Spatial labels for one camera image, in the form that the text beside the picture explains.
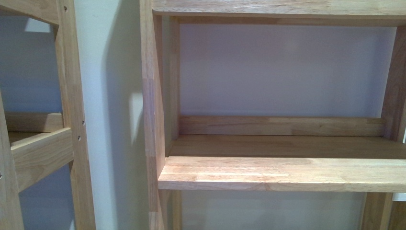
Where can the right wooden shelf unit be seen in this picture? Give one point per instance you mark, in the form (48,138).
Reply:
(265,153)

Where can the wooden shelf unit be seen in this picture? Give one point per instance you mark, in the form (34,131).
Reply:
(265,153)
(34,145)

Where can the left wooden shelf unit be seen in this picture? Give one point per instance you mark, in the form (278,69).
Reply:
(34,145)

